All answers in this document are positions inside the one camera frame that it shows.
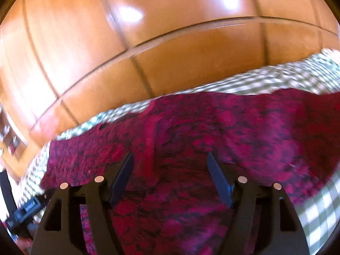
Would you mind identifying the red black knit sweater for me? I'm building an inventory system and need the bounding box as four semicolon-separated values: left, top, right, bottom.
40;89;339;254

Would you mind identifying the person's left hand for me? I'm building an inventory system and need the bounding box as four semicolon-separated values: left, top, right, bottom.
15;237;33;254

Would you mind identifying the wooden panelled wardrobe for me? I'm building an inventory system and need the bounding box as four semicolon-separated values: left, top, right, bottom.
1;0;339;177

